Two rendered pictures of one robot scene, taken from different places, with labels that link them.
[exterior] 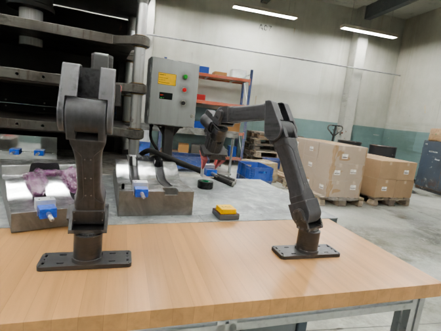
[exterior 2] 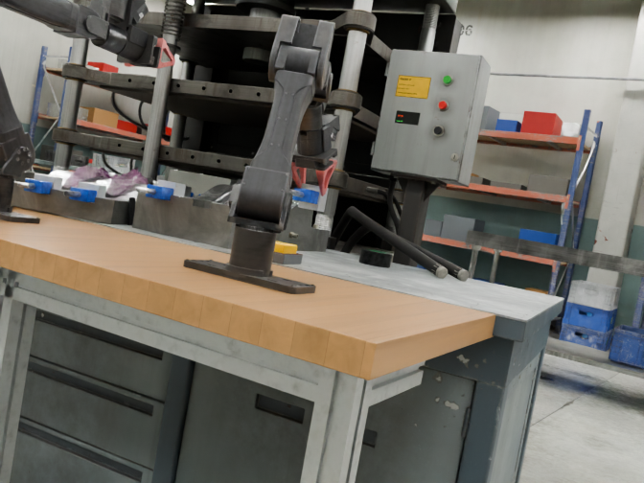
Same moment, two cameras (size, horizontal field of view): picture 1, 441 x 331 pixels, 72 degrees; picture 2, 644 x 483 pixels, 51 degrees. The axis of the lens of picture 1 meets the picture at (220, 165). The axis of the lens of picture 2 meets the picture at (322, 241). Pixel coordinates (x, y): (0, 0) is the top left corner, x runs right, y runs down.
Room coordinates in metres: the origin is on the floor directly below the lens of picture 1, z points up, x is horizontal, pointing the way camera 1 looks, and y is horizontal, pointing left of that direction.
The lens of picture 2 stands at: (0.25, -1.06, 0.92)
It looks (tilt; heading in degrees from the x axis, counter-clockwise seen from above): 3 degrees down; 47
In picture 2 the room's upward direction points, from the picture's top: 10 degrees clockwise
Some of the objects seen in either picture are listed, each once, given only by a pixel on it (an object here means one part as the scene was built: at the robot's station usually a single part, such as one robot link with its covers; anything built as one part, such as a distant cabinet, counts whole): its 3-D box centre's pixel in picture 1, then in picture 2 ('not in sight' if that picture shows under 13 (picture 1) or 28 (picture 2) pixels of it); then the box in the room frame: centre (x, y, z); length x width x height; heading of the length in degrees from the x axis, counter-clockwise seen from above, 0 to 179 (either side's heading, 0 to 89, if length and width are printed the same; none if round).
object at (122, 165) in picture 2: not in sight; (113, 164); (3.44, 5.64, 0.96); 0.41 x 0.31 x 0.17; 92
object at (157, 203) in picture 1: (147, 180); (242, 214); (1.26, 0.30, 0.87); 0.50 x 0.26 x 0.14; 22
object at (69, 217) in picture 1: (88, 218); (3, 160); (0.68, 0.29, 0.90); 0.09 x 0.06 x 0.06; 108
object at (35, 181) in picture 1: (51, 175); (114, 178); (1.05, 0.59, 0.90); 0.26 x 0.18 x 0.08; 39
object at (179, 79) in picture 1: (164, 175); (400, 277); (1.99, 0.36, 0.74); 0.31 x 0.22 x 1.47; 112
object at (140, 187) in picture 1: (141, 192); (156, 192); (0.98, 0.25, 0.89); 0.13 x 0.05 x 0.05; 22
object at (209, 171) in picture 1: (210, 173); (304, 195); (1.21, 0.03, 0.94); 0.13 x 0.05 x 0.05; 22
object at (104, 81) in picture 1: (94, 100); (25, 17); (0.68, 0.29, 1.17); 0.30 x 0.09 x 0.12; 18
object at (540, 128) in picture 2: not in sight; (482, 212); (6.75, 3.27, 1.17); 2.06 x 0.65 x 2.34; 103
